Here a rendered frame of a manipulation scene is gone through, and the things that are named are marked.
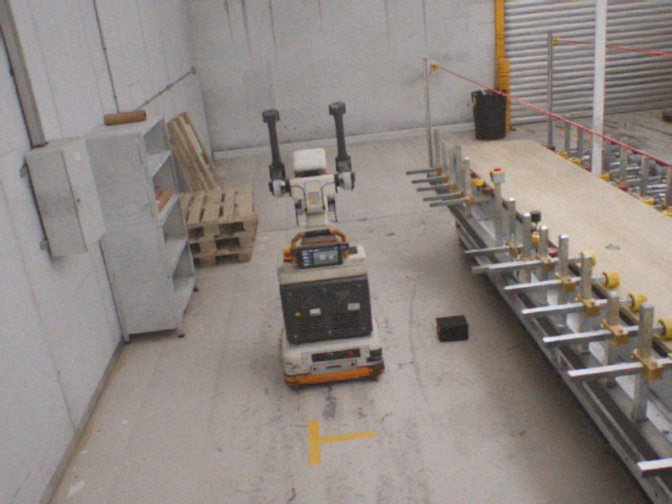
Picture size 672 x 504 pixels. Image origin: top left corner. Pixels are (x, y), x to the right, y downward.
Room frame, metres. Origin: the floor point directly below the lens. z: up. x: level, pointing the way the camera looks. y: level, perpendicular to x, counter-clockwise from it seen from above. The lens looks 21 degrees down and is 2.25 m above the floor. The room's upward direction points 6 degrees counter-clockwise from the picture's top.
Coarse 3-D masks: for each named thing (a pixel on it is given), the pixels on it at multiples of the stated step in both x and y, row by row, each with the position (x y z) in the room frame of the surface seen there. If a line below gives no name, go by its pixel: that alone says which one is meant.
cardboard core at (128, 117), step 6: (108, 114) 5.06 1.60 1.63; (114, 114) 5.05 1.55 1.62; (120, 114) 5.04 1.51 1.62; (126, 114) 5.04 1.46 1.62; (132, 114) 5.04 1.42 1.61; (138, 114) 5.04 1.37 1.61; (144, 114) 5.08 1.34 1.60; (108, 120) 5.03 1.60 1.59; (114, 120) 5.03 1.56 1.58; (120, 120) 5.03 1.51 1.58; (126, 120) 5.03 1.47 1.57; (132, 120) 5.04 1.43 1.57; (138, 120) 5.05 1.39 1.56; (144, 120) 5.05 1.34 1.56
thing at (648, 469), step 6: (642, 462) 1.50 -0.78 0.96; (648, 462) 1.50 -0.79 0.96; (654, 462) 1.49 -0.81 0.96; (660, 462) 1.49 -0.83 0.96; (666, 462) 1.49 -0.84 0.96; (642, 468) 1.48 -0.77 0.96; (648, 468) 1.47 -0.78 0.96; (654, 468) 1.47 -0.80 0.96; (660, 468) 1.47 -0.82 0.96; (666, 468) 1.47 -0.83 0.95; (642, 474) 1.47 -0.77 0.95; (648, 474) 1.47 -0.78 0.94; (654, 474) 1.47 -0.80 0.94; (660, 474) 1.47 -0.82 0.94; (666, 474) 1.47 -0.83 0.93
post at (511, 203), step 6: (510, 198) 3.52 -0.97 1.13; (510, 204) 3.52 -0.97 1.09; (510, 210) 3.52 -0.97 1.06; (510, 216) 3.52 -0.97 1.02; (510, 222) 3.52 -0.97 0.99; (510, 228) 3.52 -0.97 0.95; (510, 234) 3.52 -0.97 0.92; (510, 240) 3.52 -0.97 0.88; (510, 258) 3.52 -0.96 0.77; (516, 258) 3.52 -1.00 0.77
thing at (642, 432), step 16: (432, 176) 5.74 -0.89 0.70; (448, 192) 5.19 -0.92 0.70; (464, 208) 4.73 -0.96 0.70; (464, 224) 4.50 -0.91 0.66; (480, 224) 4.35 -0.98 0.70; (480, 240) 4.07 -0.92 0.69; (496, 256) 3.74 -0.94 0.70; (512, 272) 3.48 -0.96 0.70; (528, 304) 3.14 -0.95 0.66; (544, 304) 3.01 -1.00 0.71; (544, 320) 2.90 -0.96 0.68; (576, 352) 2.54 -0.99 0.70; (576, 368) 2.51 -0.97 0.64; (592, 384) 2.34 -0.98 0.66; (608, 384) 2.26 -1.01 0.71; (608, 400) 2.20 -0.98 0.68; (624, 400) 2.16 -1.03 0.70; (624, 416) 2.07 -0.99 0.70; (624, 432) 2.06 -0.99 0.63; (640, 432) 1.96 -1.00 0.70; (656, 432) 1.95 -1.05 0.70; (640, 448) 1.94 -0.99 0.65; (656, 448) 1.86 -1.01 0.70
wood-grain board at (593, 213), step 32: (480, 160) 5.33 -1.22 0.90; (512, 160) 5.22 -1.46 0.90; (544, 160) 5.11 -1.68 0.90; (512, 192) 4.36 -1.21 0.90; (544, 192) 4.28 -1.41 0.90; (576, 192) 4.20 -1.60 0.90; (608, 192) 4.13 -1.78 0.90; (544, 224) 3.66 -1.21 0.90; (576, 224) 3.60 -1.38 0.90; (608, 224) 3.55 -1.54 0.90; (640, 224) 3.49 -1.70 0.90; (608, 256) 3.09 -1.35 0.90; (640, 256) 3.05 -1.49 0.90; (608, 288) 2.73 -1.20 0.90; (640, 288) 2.70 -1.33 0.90
